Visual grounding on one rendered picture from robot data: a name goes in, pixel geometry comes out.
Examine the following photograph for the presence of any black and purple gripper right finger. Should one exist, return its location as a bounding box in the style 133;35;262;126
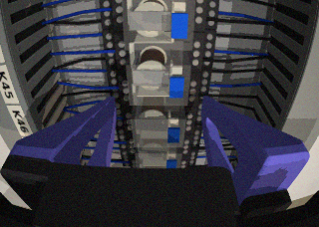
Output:
201;96;310;206

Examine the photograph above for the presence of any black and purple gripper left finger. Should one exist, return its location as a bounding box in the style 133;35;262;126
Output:
9;97;117;167

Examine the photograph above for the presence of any grey flat mounting plate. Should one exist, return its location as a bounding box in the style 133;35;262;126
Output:
52;0;267;167

